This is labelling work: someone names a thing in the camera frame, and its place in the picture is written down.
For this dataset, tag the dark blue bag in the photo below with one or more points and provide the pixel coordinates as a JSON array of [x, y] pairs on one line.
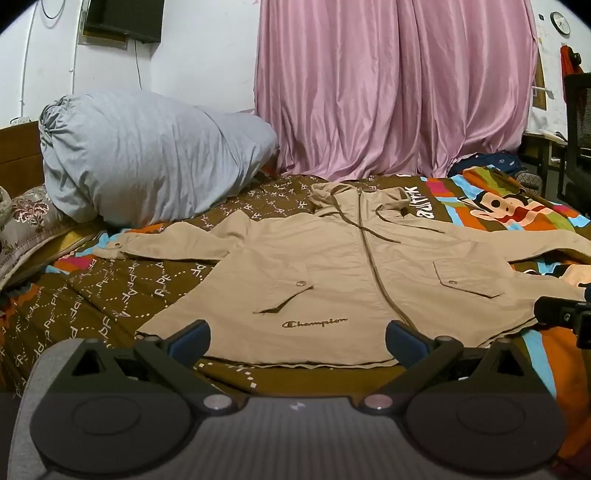
[[489, 161]]

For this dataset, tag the pink curtain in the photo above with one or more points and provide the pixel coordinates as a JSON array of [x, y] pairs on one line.
[[392, 87]]

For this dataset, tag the wooden desk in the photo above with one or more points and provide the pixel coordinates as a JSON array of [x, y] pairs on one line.
[[542, 141]]

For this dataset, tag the floral patterned pillow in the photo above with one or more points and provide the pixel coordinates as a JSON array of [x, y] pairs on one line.
[[32, 221]]

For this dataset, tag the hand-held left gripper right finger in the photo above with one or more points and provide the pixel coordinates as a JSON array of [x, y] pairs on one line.
[[405, 341]]

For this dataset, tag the black wall television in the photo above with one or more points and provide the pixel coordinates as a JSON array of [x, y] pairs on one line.
[[124, 16]]

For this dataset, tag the black office chair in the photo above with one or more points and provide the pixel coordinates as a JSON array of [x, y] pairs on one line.
[[579, 138]]

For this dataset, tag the colourful printed blanket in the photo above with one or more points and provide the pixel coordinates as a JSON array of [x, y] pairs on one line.
[[115, 286]]

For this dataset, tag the round wall clock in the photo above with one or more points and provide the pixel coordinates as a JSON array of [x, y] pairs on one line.
[[560, 22]]

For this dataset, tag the brown wooden headboard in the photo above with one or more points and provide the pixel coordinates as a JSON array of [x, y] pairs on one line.
[[18, 161]]

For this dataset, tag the grey checkered bag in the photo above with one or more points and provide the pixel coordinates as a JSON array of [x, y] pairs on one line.
[[528, 181]]

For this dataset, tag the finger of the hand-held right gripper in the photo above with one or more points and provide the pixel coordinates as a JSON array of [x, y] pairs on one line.
[[556, 314]]

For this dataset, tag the red hanging cloth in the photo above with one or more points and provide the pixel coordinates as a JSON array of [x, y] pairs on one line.
[[566, 62]]

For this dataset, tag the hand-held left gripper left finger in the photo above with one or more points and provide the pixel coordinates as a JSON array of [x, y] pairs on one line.
[[190, 340]]

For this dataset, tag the grey rolled duvet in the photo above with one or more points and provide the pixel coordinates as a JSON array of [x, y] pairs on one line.
[[147, 152]]

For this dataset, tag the beige hooded zip jacket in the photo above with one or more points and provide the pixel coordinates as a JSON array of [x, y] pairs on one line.
[[323, 258]]

